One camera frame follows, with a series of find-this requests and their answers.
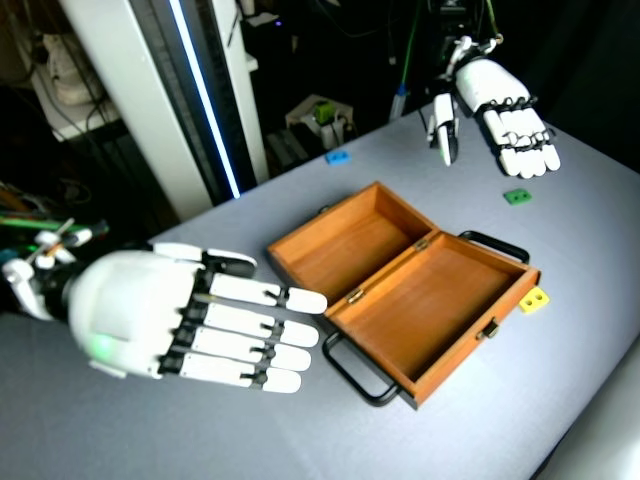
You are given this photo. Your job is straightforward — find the white background device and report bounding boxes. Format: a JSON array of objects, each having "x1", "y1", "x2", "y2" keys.
[{"x1": 42, "y1": 32, "x2": 106, "y2": 106}]

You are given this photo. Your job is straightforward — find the small green block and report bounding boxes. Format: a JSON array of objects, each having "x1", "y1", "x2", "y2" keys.
[{"x1": 502, "y1": 187, "x2": 533, "y2": 207}]

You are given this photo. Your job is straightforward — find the small yellow block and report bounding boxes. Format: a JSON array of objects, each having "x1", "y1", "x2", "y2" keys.
[{"x1": 518, "y1": 287, "x2": 551, "y2": 315}]

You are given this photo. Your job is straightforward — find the wooden box with black handles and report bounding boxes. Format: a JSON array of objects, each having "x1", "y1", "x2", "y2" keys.
[{"x1": 266, "y1": 180, "x2": 542, "y2": 411}]

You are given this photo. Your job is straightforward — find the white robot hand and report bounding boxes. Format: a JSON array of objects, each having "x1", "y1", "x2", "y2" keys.
[
  {"x1": 426, "y1": 57, "x2": 562, "y2": 180},
  {"x1": 67, "y1": 242, "x2": 329, "y2": 395}
]

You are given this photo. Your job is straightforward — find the grey table cloth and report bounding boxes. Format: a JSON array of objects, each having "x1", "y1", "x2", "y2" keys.
[{"x1": 0, "y1": 102, "x2": 640, "y2": 480}]

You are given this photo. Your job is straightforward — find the blue white connector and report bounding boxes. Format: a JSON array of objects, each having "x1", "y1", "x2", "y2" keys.
[{"x1": 388, "y1": 84, "x2": 412, "y2": 121}]

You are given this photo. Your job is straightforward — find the thin green cable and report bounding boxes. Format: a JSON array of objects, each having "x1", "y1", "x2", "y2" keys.
[{"x1": 398, "y1": 0, "x2": 427, "y2": 96}]

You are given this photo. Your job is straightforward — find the white column with light strip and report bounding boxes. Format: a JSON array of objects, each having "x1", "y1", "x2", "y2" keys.
[{"x1": 58, "y1": 0, "x2": 271, "y2": 221}]

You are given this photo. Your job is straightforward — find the white holder with green part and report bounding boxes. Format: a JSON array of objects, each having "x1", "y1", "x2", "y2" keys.
[{"x1": 284, "y1": 93, "x2": 359, "y2": 151}]

